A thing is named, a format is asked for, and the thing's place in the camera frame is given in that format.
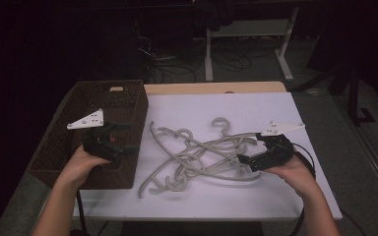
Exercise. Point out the person's left hand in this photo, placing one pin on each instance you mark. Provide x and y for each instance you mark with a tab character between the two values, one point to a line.
78	167

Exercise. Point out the black metal stand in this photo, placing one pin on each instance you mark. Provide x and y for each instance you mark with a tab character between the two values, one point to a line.
352	98

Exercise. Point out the white metal desk frame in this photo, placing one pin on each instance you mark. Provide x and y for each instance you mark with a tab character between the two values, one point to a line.
208	59

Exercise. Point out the brown woven basket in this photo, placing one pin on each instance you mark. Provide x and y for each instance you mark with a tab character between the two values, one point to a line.
121	170

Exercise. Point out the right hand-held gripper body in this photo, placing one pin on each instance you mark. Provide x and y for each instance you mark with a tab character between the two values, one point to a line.
277	154

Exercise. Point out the person's right hand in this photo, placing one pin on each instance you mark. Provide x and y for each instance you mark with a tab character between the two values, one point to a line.
297	177

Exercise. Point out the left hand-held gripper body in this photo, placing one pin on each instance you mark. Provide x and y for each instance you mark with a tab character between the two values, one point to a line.
100	144

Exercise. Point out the white table mat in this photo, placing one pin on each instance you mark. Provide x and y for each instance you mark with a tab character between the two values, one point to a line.
190	108

